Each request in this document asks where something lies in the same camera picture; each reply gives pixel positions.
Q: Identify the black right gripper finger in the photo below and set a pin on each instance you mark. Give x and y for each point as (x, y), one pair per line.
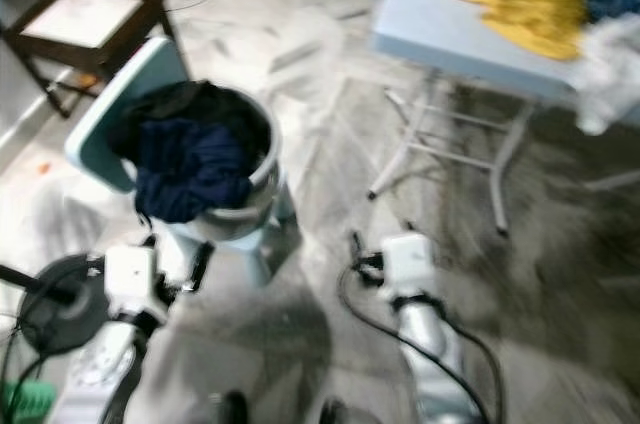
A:
(356, 248)

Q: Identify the navy blue garment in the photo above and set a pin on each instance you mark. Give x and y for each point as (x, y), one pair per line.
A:
(190, 174)

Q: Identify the white shirt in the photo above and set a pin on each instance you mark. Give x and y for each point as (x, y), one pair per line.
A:
(610, 74)

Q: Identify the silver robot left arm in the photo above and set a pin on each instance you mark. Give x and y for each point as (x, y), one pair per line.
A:
(105, 369)

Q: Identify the robot right leg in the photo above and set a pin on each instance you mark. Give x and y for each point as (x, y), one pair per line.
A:
(332, 412)

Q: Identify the black stand fan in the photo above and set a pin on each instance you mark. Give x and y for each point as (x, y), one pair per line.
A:
(50, 309)

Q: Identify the small light blue washing machine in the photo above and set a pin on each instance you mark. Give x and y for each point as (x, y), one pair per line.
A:
(110, 114)

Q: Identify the green plastic basket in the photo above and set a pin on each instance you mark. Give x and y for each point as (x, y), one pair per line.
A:
(20, 404)

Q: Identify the light blue folding table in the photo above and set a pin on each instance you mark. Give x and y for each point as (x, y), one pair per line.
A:
(420, 14)

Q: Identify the dark wooden chair white seat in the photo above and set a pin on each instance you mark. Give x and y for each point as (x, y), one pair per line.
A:
(85, 16)

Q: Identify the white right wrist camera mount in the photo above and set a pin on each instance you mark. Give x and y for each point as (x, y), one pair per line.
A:
(408, 262)

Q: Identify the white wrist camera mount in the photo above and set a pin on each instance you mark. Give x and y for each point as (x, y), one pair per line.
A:
(130, 274)
(408, 262)

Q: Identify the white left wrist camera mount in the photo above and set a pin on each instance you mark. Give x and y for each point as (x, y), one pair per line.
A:
(130, 274)

